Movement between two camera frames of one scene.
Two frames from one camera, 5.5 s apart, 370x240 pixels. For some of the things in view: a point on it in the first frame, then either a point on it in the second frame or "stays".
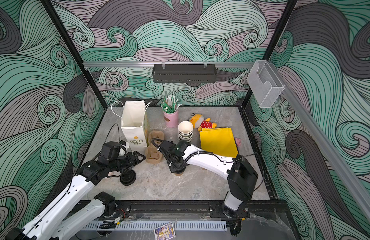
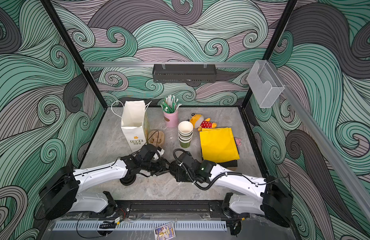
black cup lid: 128,178 stays
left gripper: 136,159 → 163,167
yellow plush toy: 199,122 stays
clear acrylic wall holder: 265,82 stays
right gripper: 166,147 → 176,169
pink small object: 238,141 stays
